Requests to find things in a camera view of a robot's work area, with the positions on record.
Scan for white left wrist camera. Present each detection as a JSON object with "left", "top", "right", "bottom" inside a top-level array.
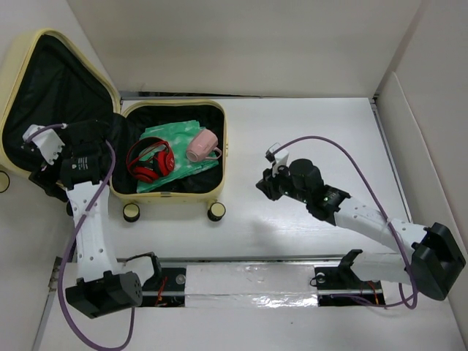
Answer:
[{"left": 23, "top": 123, "right": 67, "bottom": 165}]

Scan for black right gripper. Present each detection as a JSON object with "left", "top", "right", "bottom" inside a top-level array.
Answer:
[{"left": 254, "top": 162, "right": 309, "bottom": 204}]

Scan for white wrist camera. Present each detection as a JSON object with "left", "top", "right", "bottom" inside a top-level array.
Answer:
[
  {"left": 23, "top": 123, "right": 67, "bottom": 165},
  {"left": 265, "top": 143, "right": 289, "bottom": 177}
]

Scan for red black headphones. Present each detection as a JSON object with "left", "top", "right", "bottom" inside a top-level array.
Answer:
[{"left": 126, "top": 137, "right": 175, "bottom": 184}]

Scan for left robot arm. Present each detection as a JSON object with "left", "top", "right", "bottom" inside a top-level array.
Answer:
[{"left": 23, "top": 121, "right": 163, "bottom": 319}]

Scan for metal table rail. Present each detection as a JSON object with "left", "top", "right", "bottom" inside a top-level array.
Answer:
[{"left": 47, "top": 254, "right": 388, "bottom": 298}]

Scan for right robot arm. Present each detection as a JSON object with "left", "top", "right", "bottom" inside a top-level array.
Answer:
[{"left": 256, "top": 159, "right": 466, "bottom": 301}]

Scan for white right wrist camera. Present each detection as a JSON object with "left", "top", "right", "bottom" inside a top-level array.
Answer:
[{"left": 265, "top": 143, "right": 289, "bottom": 177}]

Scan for yellow suitcase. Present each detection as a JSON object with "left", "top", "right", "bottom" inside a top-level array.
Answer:
[{"left": 1, "top": 29, "right": 227, "bottom": 222}]

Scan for pink mug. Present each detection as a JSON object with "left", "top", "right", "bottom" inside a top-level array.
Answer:
[{"left": 186, "top": 129, "right": 222, "bottom": 162}]

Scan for green white tie-dye cloth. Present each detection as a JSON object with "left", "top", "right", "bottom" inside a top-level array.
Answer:
[{"left": 137, "top": 120, "right": 219, "bottom": 193}]

